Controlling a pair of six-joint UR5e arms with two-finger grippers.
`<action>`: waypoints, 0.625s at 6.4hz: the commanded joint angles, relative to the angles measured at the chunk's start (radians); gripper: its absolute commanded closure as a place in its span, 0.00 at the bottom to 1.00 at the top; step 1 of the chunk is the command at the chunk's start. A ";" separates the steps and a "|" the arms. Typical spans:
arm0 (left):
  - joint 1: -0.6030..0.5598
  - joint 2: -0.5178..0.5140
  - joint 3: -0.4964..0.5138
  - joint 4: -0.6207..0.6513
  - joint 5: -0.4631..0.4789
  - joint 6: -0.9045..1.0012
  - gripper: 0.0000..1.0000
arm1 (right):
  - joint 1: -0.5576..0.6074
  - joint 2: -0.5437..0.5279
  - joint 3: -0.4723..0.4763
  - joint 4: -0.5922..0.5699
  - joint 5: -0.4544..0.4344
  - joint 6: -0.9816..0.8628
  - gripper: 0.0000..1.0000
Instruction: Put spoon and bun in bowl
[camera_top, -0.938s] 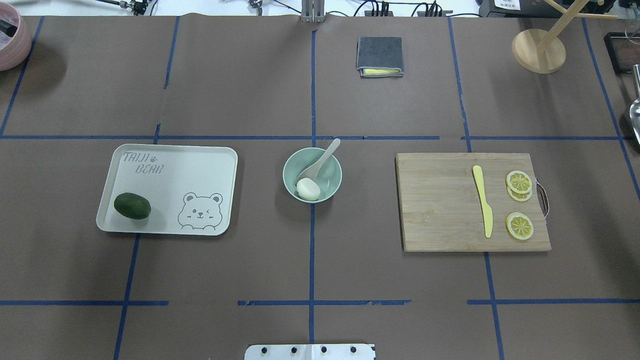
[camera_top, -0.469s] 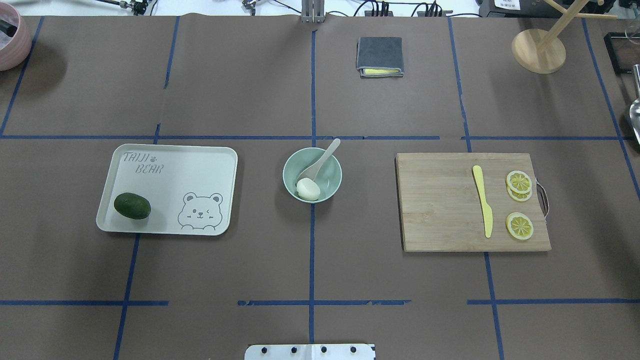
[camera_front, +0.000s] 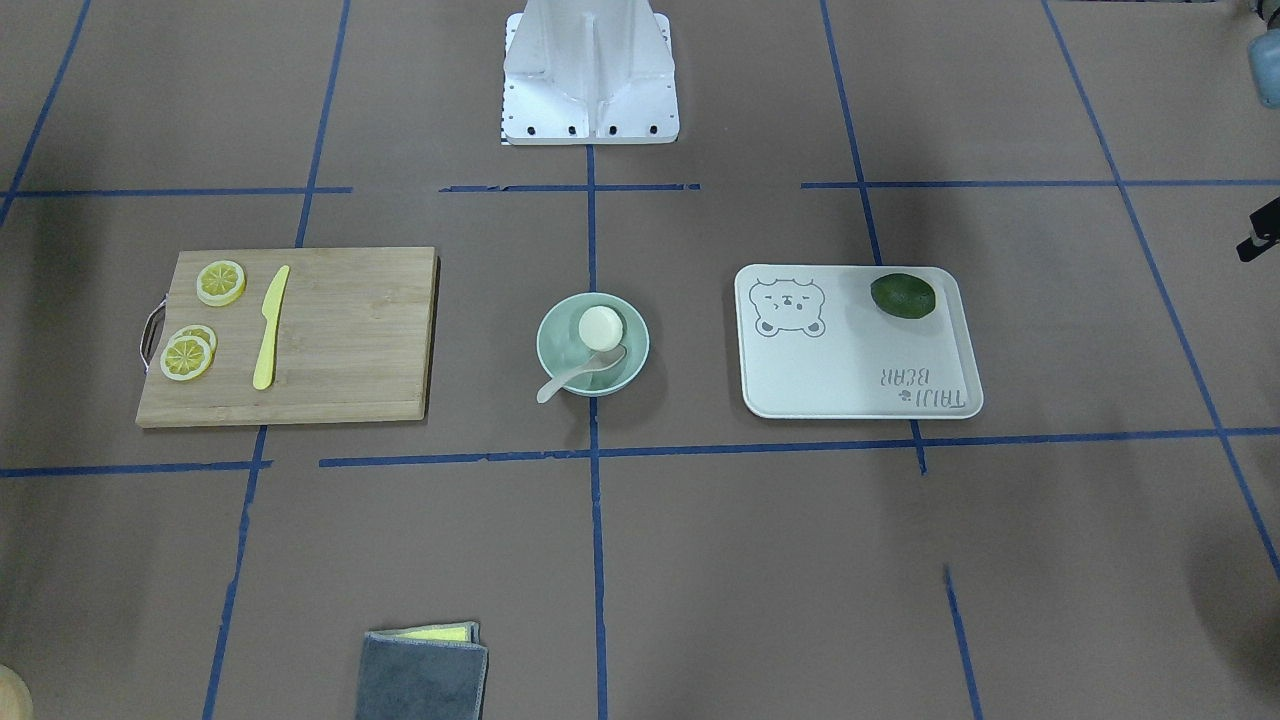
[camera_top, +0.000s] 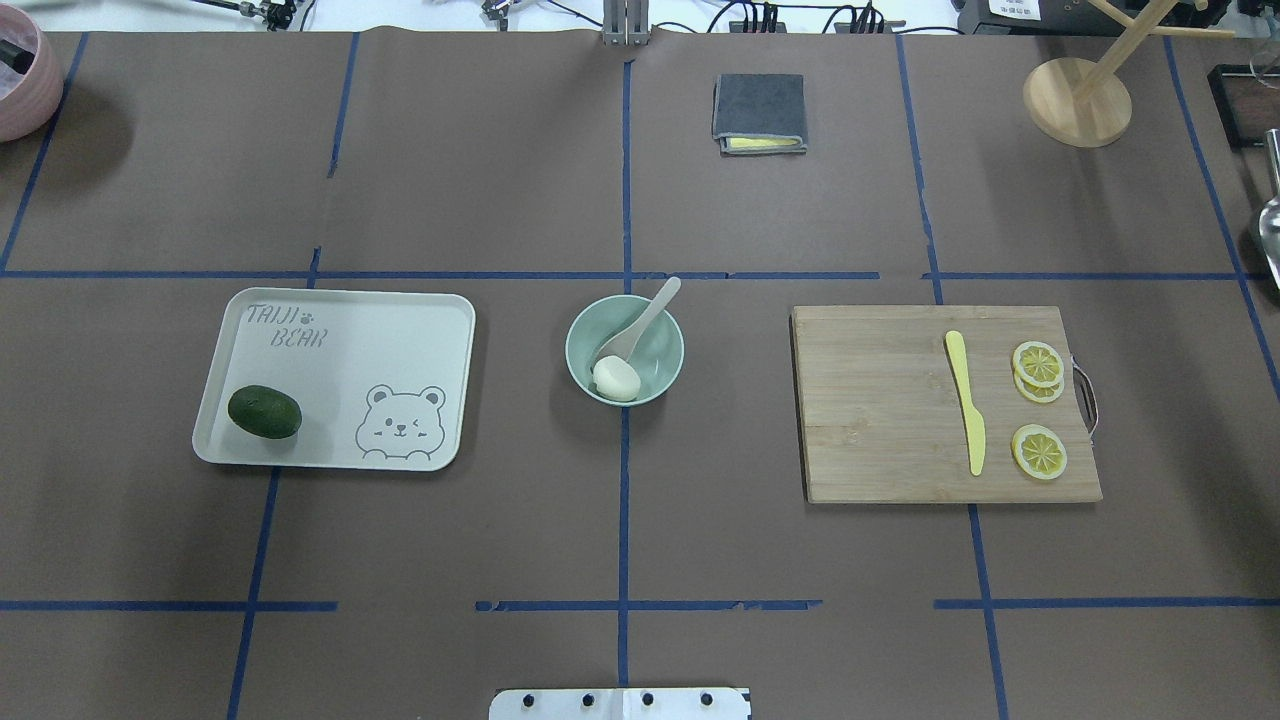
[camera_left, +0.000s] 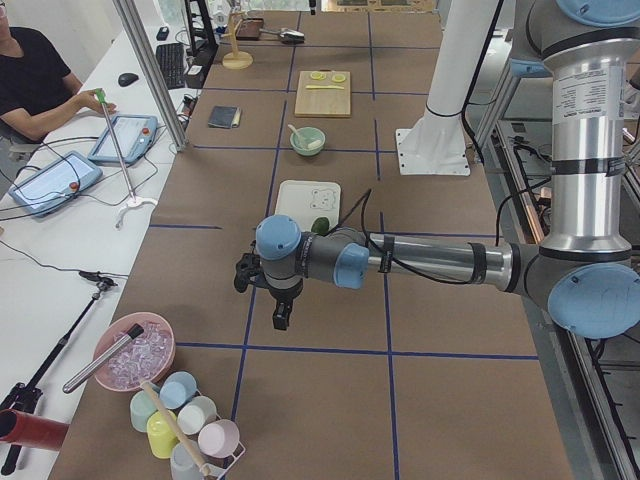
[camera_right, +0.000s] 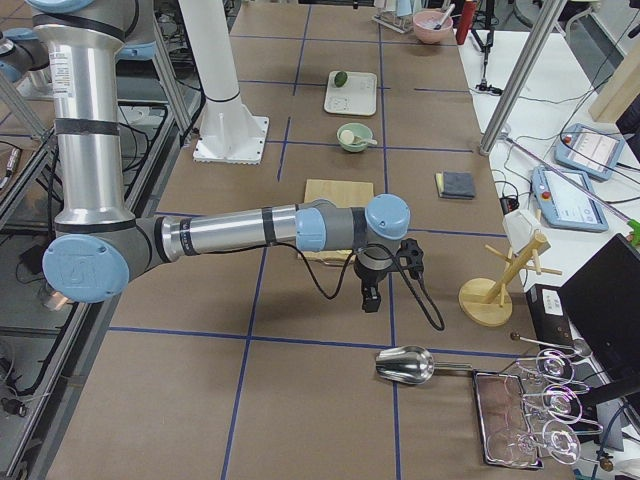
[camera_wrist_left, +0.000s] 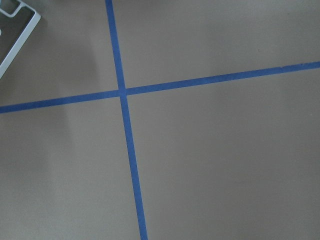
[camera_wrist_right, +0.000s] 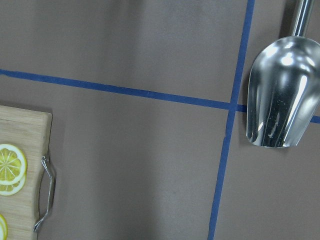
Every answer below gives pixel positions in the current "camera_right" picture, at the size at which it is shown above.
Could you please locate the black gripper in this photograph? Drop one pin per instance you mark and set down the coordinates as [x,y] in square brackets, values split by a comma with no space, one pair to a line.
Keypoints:
[367,278]

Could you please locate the white ceramic spoon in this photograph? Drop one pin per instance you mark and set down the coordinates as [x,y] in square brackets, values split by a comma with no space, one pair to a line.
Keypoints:
[364,141]

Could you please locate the white steamed bun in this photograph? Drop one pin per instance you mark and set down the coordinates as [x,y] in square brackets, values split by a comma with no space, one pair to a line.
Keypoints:
[347,137]

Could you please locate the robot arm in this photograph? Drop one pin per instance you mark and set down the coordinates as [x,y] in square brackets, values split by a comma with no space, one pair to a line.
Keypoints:
[100,245]

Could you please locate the light green bowl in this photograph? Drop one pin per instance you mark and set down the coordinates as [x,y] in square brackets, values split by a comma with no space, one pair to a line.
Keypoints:
[359,130]

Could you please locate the pink ribbed bowl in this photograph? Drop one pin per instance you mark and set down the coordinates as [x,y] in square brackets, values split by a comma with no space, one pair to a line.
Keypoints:
[429,29]

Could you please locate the metal scoop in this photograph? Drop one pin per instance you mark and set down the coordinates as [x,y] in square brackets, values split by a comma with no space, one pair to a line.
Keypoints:
[414,365]

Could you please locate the bamboo cutting board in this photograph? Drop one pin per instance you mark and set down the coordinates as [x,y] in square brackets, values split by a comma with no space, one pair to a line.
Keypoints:
[342,194]

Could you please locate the wooden mug tree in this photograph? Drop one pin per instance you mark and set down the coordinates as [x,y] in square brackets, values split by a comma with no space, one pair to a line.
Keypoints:
[487,302]

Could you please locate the yellow sponge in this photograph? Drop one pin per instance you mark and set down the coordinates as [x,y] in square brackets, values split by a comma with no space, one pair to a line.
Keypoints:
[439,182]

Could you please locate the grey folded cloth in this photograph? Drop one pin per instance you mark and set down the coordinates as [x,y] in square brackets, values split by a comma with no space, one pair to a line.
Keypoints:
[457,185]

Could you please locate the black framed tray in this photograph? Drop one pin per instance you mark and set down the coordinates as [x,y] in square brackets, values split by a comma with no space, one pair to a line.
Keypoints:
[498,400]

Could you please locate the cream bear tray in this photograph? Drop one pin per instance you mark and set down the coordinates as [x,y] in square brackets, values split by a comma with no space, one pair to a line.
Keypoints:
[358,97]

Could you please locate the wine glass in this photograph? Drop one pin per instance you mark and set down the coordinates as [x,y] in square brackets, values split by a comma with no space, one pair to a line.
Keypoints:
[562,404]

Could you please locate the blue teach pendant near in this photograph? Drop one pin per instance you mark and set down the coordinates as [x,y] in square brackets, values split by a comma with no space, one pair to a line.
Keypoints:
[563,206]

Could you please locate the blue teach pendant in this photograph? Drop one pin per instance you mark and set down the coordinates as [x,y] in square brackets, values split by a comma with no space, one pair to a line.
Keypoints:
[585,149]
[563,206]

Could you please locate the dark green avocado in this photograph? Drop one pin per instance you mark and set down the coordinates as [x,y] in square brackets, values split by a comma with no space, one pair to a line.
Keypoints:
[340,79]

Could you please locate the black monitor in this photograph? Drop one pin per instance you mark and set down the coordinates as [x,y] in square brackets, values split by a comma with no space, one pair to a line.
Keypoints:
[601,300]

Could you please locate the blue teach pendant far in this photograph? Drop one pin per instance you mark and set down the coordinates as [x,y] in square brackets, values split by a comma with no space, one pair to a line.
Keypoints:
[585,149]

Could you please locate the black tripod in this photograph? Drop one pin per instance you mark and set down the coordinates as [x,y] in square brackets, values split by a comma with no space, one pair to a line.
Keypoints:
[485,46]

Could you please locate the red bottle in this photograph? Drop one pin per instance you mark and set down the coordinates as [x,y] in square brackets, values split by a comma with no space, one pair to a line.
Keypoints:
[465,21]

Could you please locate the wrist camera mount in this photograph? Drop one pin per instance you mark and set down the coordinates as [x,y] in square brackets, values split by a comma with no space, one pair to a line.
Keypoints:
[411,258]

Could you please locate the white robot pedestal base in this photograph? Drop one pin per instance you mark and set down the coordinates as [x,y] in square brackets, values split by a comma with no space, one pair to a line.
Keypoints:
[228,131]

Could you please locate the aluminium frame post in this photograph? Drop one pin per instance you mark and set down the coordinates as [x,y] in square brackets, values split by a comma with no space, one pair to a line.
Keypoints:
[533,46]

